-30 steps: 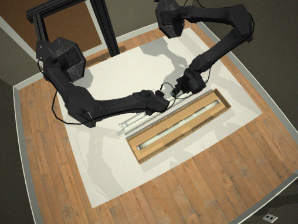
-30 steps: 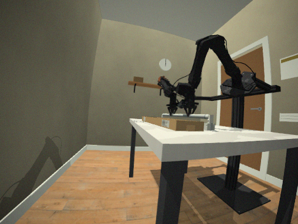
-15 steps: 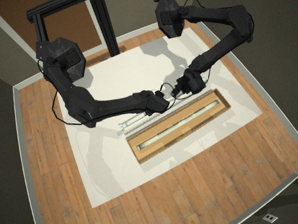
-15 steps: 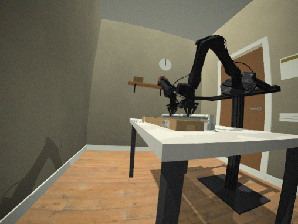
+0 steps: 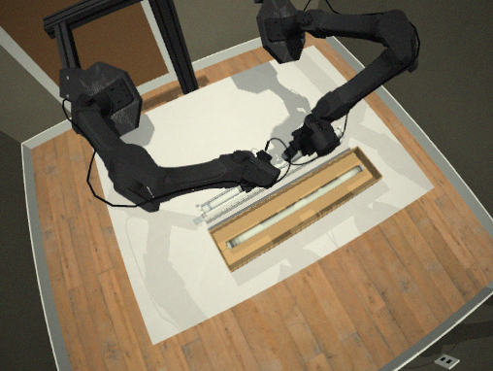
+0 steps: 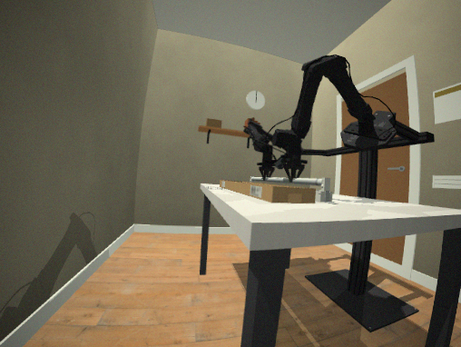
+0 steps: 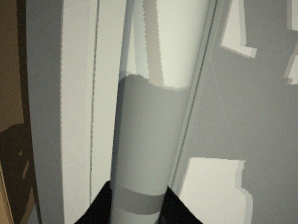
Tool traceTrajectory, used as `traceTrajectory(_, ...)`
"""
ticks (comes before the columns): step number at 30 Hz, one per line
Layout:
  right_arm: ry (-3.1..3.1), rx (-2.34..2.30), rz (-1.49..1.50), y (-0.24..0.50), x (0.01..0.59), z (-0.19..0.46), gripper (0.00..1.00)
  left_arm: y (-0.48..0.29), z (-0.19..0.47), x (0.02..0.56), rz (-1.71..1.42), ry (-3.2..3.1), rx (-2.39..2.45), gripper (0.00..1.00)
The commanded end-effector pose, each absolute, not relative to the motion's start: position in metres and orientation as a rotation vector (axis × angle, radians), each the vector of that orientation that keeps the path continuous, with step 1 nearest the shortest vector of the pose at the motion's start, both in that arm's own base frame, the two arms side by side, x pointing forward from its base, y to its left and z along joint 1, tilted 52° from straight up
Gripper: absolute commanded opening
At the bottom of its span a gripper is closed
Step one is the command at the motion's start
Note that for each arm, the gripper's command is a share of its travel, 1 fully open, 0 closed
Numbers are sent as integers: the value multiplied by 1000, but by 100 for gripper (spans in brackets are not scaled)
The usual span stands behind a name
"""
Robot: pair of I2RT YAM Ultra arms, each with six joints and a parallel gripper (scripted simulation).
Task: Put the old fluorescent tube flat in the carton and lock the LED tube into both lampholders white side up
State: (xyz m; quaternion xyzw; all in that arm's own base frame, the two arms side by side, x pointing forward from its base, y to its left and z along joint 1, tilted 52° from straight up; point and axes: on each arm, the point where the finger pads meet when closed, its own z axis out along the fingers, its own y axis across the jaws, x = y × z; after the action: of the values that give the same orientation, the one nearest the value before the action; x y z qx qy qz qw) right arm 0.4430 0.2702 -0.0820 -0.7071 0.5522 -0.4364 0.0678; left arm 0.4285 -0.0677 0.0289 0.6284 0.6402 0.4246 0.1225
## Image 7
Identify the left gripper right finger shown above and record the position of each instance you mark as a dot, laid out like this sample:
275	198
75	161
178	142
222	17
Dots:
174	211

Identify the white long tube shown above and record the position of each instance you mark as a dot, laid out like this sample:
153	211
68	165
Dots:
160	49

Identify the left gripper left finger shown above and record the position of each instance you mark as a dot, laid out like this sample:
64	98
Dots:
100	209

